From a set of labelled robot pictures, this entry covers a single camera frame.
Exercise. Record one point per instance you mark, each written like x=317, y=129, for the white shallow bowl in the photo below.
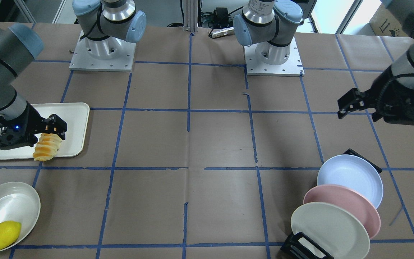
x=21, y=203

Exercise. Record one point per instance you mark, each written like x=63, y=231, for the pink plate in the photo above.
x=352, y=201

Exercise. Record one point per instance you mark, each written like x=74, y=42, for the cardboard box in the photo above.
x=383, y=23

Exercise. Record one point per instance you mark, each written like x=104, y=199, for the cream white plate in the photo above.
x=335, y=229

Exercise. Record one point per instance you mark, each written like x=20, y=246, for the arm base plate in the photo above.
x=109, y=55
x=264, y=59

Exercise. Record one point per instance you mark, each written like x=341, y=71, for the yellow lemon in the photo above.
x=9, y=232

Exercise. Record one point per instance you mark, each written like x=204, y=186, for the cream rectangular tray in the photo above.
x=74, y=114

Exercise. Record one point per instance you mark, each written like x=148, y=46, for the silver metal cylinder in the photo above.
x=214, y=34

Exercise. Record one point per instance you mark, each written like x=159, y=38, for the black power adapter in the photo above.
x=220, y=15

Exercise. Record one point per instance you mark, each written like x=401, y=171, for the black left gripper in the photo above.
x=378, y=92

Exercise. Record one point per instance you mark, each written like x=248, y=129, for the light blue plate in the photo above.
x=356, y=173

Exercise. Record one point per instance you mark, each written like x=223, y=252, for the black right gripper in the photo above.
x=31, y=117

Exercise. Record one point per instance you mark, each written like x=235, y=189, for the aluminium frame post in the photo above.
x=191, y=15

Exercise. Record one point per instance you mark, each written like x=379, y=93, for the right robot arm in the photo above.
x=19, y=47

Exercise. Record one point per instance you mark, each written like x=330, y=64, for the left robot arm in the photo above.
x=403, y=11

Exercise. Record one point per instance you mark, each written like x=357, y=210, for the spiral bread roll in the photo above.
x=47, y=147

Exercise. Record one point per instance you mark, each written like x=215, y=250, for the black dish rack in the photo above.
x=300, y=246

